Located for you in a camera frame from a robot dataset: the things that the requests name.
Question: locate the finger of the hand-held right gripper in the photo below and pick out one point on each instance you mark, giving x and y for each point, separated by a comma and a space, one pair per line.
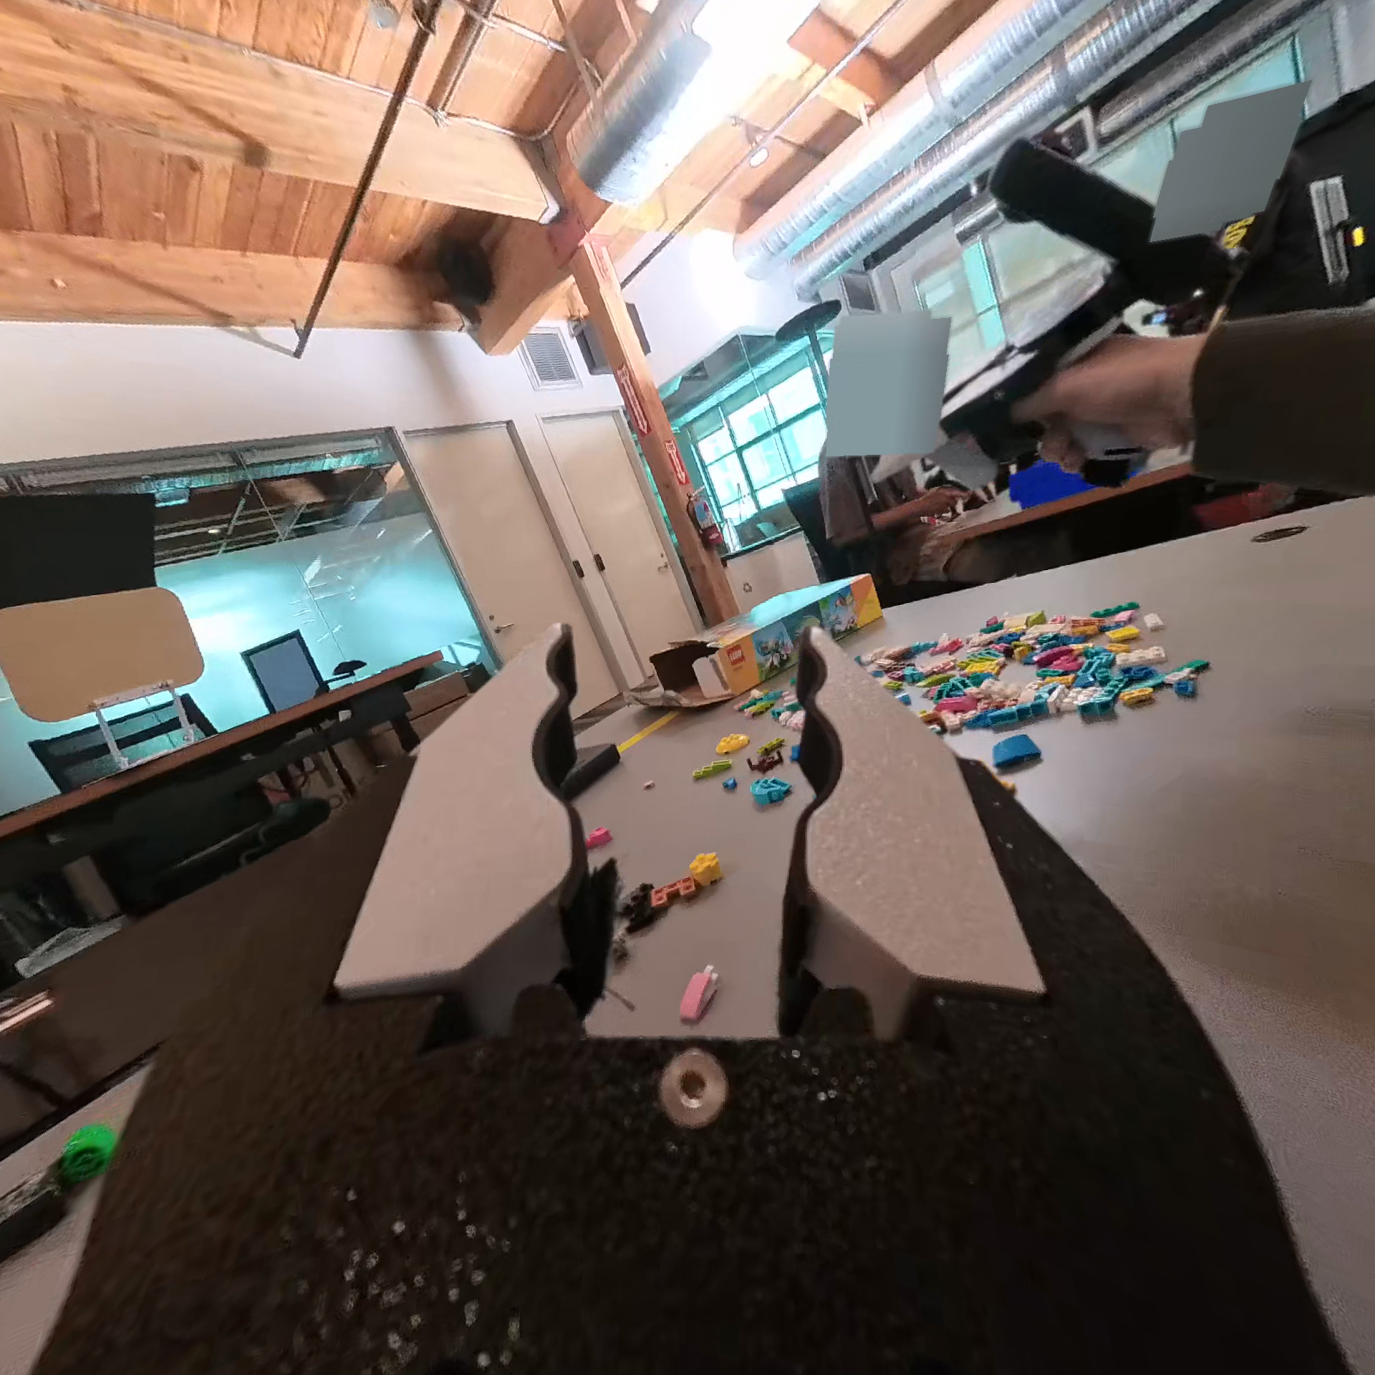
972, 462

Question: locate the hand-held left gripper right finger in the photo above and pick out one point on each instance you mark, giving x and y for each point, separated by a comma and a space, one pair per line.
913, 860

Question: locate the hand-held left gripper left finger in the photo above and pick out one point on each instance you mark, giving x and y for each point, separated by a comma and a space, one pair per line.
462, 838

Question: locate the pile of colourful toy bricks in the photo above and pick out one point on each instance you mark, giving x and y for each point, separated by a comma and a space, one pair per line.
1052, 667

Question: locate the pink sloped toy brick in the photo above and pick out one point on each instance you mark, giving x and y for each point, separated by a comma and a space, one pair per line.
696, 997

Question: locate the person's right forearm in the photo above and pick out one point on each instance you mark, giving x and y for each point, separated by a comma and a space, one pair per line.
1288, 398

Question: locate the grey desk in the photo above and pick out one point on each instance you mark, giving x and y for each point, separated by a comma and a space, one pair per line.
1182, 860

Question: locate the black desk grommet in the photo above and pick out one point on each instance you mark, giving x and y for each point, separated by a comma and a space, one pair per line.
1278, 534

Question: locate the person's right hand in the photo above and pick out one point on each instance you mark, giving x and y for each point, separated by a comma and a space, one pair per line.
1128, 387

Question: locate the blue plastic bin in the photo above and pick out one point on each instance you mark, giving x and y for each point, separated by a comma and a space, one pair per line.
1052, 485

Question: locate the black rectangular block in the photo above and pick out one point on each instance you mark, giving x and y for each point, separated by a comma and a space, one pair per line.
591, 768

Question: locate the blue curved toy brick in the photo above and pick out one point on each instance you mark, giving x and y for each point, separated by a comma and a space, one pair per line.
1015, 752

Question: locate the cyan arch toy brick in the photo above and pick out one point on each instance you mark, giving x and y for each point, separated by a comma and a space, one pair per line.
769, 793

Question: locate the wood edged table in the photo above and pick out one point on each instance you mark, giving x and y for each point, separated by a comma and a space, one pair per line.
1138, 488

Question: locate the yellow round toy brick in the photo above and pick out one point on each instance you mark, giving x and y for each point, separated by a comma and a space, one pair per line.
705, 868

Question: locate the black disc floor lamp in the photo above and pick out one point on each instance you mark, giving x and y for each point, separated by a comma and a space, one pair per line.
817, 323

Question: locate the yellow tape strip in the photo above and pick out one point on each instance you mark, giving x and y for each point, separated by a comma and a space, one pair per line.
648, 730

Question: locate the orange angled toy brick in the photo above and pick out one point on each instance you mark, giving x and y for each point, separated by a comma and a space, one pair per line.
674, 891

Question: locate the paned window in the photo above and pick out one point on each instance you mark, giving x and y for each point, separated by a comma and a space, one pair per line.
751, 451

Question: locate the lime green toy brick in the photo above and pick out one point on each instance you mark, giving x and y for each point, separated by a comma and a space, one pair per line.
710, 768

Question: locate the brown wooden table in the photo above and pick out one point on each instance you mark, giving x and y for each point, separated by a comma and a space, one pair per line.
268, 717

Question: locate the black monitor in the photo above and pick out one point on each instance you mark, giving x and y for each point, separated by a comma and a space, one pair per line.
281, 675

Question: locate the colourful cardboard box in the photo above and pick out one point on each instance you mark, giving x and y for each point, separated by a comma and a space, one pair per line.
794, 639

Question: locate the red fire extinguisher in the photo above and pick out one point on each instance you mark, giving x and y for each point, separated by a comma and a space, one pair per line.
704, 521

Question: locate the white door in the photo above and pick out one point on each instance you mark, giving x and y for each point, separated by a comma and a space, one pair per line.
483, 537
607, 516

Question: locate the glass office partition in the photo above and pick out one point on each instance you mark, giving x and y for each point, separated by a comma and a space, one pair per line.
322, 537

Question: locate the beige board on stand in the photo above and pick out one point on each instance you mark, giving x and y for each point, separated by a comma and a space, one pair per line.
101, 650

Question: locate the black flag panel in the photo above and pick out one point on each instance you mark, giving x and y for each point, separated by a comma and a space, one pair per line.
75, 547

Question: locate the group of green toy bricks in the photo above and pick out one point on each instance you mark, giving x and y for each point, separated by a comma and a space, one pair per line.
85, 1154

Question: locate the dark round ceiling fixture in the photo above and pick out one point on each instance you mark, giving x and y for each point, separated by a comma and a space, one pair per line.
465, 274

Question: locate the black hanging pipe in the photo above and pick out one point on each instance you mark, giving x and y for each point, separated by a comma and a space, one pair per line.
365, 182

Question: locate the silver air duct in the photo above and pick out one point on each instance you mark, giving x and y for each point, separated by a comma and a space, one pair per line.
645, 107
966, 130

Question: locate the wooden post with red signs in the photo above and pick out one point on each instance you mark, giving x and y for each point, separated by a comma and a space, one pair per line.
655, 451

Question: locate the black wall speaker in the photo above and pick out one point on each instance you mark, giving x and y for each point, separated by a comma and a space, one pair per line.
614, 336

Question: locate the wall vent grille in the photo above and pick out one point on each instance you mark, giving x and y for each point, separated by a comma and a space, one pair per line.
550, 357

